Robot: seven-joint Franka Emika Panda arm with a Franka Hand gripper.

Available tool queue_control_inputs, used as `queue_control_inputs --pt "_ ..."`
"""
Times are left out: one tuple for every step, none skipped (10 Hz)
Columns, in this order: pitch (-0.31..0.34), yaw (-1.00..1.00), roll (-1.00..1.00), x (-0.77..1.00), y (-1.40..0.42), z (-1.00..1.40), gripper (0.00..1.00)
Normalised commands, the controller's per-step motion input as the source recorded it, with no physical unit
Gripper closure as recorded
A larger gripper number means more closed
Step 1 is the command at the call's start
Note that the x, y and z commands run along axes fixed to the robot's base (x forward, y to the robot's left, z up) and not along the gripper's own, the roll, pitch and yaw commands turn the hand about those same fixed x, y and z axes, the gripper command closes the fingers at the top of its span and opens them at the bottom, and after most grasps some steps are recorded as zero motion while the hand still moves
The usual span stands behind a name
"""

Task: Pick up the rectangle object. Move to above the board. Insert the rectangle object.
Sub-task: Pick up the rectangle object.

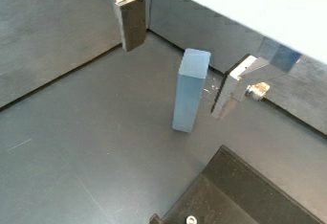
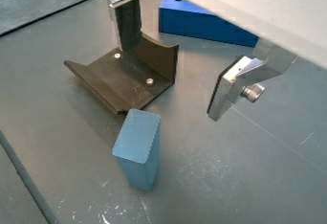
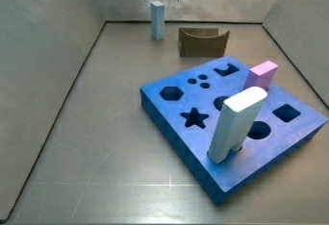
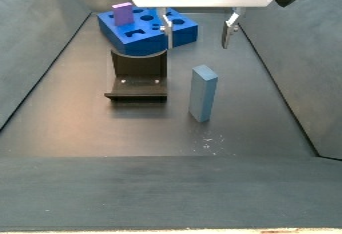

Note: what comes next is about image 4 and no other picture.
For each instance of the light blue rectangular block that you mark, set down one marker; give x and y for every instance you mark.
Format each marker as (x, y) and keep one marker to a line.
(203, 87)

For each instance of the black curved stand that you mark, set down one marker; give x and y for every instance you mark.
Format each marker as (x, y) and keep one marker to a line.
(140, 77)

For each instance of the purple rectangular block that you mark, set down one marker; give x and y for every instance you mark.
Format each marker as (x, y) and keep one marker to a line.
(123, 15)

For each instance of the blue shape sorter board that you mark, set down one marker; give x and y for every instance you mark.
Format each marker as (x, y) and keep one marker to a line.
(142, 38)

